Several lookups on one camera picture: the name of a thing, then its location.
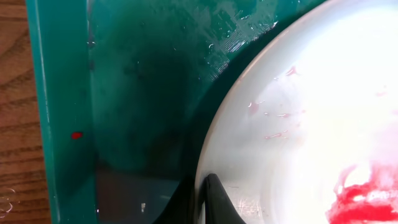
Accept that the light blue plate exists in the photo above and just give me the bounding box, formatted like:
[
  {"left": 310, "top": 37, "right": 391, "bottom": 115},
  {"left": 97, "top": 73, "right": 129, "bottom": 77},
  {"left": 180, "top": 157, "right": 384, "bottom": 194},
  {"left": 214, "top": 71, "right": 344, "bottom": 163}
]
[{"left": 194, "top": 0, "right": 397, "bottom": 223}]

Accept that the teal plastic tray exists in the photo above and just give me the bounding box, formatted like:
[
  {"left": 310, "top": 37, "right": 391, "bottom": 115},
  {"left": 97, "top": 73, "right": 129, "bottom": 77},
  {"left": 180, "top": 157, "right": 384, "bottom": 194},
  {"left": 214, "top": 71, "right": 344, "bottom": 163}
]
[{"left": 26, "top": 0, "right": 319, "bottom": 223}]

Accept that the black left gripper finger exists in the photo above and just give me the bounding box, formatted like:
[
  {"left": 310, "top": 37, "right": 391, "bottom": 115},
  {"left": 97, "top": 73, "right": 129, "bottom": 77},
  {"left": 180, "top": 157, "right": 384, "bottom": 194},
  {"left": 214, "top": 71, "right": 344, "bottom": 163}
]
[{"left": 202, "top": 174, "right": 246, "bottom": 224}]

